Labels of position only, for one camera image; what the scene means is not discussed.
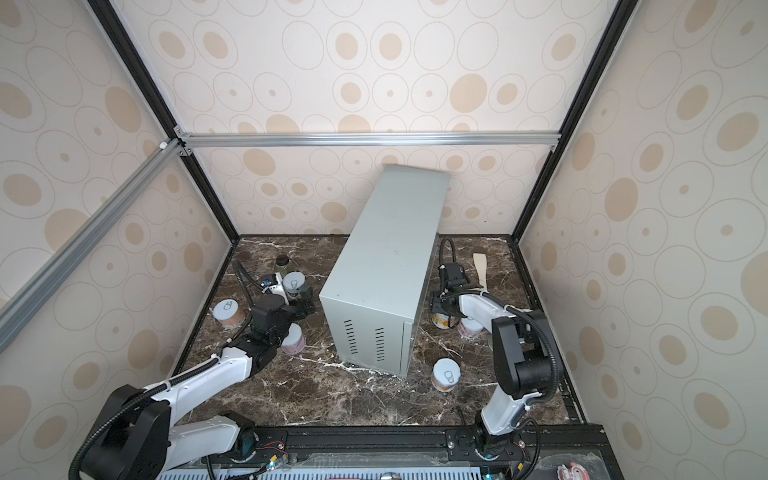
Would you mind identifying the horizontal aluminium frame bar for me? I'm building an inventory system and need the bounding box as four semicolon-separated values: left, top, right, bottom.
180;130;561;148

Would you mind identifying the orange label can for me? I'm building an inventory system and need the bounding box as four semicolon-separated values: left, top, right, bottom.
431;313;461;330

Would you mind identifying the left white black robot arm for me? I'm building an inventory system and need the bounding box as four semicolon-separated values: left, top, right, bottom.
67;261;316;479

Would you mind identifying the grey metal cabinet box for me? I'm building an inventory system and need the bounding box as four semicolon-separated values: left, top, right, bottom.
319;165;451;378

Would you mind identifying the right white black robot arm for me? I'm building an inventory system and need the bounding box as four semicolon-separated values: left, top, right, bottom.
429;238;563;440

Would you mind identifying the brown label can left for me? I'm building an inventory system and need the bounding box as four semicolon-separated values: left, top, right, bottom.
212;299;245;331

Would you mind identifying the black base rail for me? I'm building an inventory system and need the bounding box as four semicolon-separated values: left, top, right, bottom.
81;415;623;479

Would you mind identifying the wooden spatula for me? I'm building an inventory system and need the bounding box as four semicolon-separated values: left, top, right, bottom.
473;253;488;290

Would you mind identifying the small dark glass jar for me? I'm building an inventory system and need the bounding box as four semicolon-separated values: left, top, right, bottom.
275;254;292;275

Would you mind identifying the left diagonal aluminium bar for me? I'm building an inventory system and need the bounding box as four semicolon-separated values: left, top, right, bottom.
1;138;182;350

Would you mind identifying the teal label can left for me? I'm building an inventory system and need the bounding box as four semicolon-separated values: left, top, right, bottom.
282;271;309;299

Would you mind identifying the pink label can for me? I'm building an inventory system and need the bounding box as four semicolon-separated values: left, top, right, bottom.
281;323;306;356
457;318;485;340

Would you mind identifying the red label can front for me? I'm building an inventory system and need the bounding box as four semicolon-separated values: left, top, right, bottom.
431;358;461;392

